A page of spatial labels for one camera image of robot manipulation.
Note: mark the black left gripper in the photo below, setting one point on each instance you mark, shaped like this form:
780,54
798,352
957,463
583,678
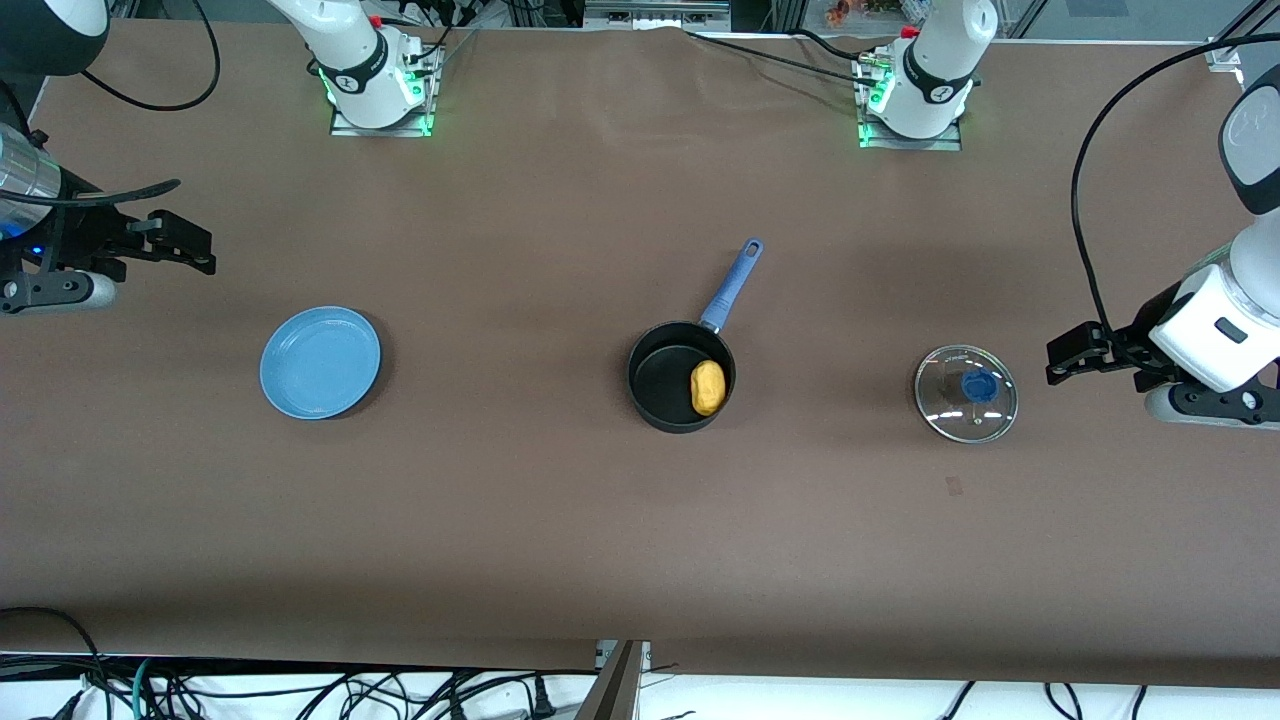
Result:
1128,345

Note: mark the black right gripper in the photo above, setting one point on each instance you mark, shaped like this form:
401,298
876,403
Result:
72,237

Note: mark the glass lid with blue knob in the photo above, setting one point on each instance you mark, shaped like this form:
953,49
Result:
978,386

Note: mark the yellow potato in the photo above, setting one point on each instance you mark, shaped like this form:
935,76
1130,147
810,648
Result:
708,388

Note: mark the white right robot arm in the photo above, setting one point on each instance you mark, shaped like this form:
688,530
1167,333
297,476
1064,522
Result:
345,50

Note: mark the blue round plate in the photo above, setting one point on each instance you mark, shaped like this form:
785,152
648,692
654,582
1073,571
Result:
320,362

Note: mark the orange object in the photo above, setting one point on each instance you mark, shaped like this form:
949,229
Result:
845,12

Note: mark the grey metal device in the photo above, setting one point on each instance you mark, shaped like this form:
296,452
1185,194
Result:
655,15

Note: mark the black power plug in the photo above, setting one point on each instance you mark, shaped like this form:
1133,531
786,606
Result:
541,700

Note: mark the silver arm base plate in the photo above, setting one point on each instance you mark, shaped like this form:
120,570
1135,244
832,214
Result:
380,131
905,144

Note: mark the aluminium corner frame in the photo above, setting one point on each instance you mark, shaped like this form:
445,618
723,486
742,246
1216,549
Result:
1225,50

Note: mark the aluminium frame profile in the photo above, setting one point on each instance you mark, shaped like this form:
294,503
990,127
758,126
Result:
615,690

